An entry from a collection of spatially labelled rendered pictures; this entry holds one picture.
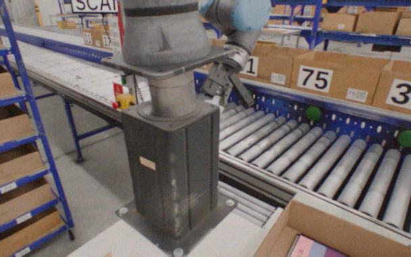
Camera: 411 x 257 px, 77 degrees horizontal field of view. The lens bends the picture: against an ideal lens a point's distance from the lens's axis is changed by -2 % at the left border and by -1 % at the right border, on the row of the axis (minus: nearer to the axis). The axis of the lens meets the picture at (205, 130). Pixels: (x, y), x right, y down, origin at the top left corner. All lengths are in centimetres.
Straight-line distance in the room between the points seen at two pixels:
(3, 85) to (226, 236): 111
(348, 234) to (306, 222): 10
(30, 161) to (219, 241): 109
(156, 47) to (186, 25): 7
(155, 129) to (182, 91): 10
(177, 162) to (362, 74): 100
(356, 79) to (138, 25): 105
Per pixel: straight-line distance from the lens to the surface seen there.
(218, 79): 79
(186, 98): 58
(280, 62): 147
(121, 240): 76
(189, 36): 52
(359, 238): 74
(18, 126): 147
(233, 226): 77
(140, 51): 52
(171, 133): 53
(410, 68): 162
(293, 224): 77
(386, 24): 564
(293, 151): 114
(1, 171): 154
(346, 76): 137
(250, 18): 66
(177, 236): 72
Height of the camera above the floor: 131
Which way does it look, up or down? 27 degrees down
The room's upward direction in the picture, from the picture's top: straight up
